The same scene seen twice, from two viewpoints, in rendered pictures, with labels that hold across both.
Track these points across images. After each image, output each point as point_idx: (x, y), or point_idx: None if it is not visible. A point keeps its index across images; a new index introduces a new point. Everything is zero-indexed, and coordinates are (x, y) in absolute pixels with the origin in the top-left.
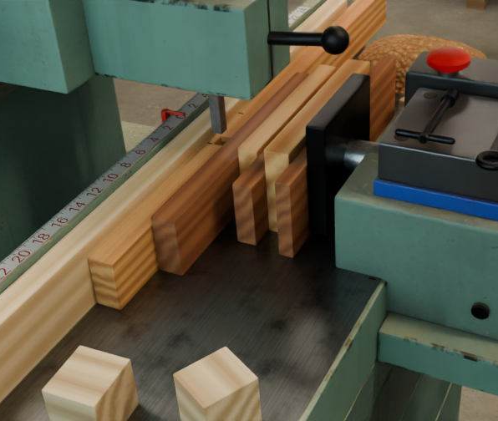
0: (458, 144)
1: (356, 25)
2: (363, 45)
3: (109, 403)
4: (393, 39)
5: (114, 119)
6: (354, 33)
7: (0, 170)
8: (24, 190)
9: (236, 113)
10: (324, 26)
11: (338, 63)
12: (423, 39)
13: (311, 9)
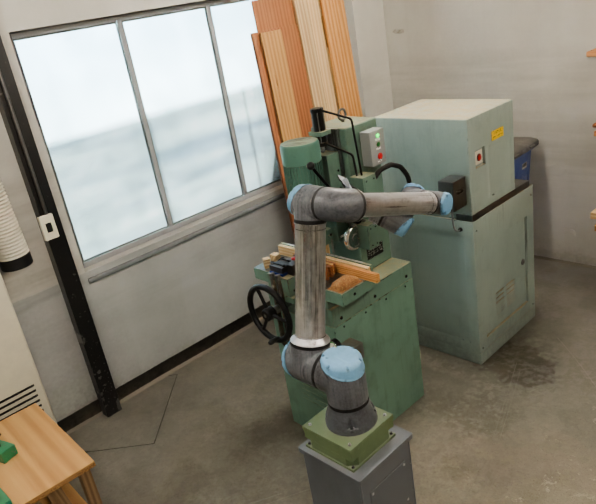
0: (278, 261)
1: (360, 272)
2: (364, 279)
3: (271, 256)
4: (348, 275)
5: (359, 259)
6: (359, 273)
7: (334, 247)
8: (338, 254)
9: (326, 259)
10: (356, 266)
11: (352, 274)
12: (344, 277)
13: (361, 263)
